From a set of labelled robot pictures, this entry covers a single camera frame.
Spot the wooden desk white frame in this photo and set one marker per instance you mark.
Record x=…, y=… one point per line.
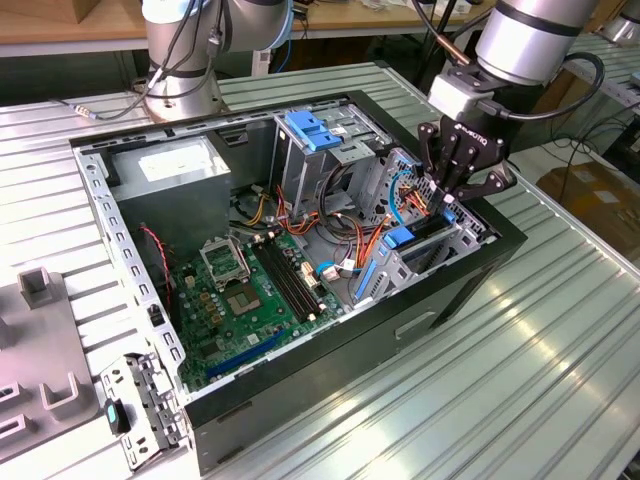
x=360, y=20

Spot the grey optical drive cage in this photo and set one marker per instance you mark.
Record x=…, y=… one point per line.
x=306, y=170

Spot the blue plastic drive latch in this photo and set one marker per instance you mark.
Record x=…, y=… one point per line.
x=311, y=132

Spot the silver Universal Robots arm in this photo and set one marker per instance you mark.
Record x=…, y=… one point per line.
x=525, y=40

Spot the black case fan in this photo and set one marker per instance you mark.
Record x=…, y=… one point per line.
x=156, y=270

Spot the metal expansion card bracket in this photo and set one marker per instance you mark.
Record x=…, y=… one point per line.
x=150, y=400

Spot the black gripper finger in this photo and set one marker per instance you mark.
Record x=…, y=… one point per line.
x=427, y=145
x=495, y=181

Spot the black RAM slot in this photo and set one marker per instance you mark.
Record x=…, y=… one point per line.
x=289, y=287
x=299, y=280

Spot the grey metal disk bay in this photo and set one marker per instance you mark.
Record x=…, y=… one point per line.
x=395, y=274

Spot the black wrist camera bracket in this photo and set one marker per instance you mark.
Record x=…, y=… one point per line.
x=470, y=77

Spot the grey power supply unit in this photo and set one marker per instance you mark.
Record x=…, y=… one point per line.
x=172, y=200

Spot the green motherboard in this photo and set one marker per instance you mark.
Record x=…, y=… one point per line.
x=275, y=310

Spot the hard disk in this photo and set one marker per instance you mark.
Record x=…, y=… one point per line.
x=398, y=238

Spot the small black case switch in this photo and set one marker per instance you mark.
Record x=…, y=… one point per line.
x=157, y=316

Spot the brown cardboard box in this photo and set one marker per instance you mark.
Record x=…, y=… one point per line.
x=590, y=200

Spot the black open PC case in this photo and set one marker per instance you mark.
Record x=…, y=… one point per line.
x=330, y=380

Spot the blue expansion slot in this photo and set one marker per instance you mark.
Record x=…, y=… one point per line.
x=245, y=355

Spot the small white box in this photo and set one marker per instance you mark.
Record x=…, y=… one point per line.
x=427, y=5

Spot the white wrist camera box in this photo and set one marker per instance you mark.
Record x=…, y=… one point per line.
x=450, y=95

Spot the grey parts rack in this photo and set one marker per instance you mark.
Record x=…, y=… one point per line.
x=45, y=340

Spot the black latch with teal strip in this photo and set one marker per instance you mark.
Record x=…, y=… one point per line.
x=120, y=417

